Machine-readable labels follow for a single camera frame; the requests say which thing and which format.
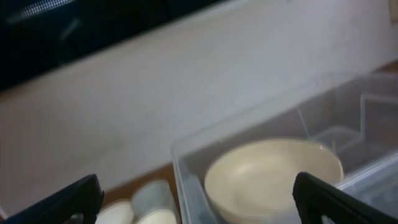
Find clear plastic storage bin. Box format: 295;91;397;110
172;73;397;223

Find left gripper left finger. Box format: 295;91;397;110
1;174;104;224

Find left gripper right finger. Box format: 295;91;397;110
292;172;397;224

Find cream cup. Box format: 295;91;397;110
136;208;177;224

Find grey cup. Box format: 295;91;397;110
130;179;181;223

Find beige bowl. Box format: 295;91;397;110
204;138;345;223

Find white small bowl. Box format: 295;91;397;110
95;200;134;224

